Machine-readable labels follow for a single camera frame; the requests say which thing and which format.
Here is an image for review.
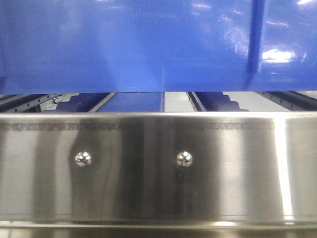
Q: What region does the stainless steel conveyor side rail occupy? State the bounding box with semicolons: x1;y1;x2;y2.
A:
0;112;317;238

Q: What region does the right chrome dome bolt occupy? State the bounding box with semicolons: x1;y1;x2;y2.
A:
176;151;193;167

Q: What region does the chrome dome bolt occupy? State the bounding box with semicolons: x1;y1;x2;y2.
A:
74;151;92;167
176;151;193;167

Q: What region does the left chrome dome bolt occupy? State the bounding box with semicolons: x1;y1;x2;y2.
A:
74;151;92;167

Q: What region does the blue conveyor belt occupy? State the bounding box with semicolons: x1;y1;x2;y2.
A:
99;92;164;112

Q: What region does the large blue plastic bin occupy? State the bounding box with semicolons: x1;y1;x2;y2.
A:
0;0;317;94

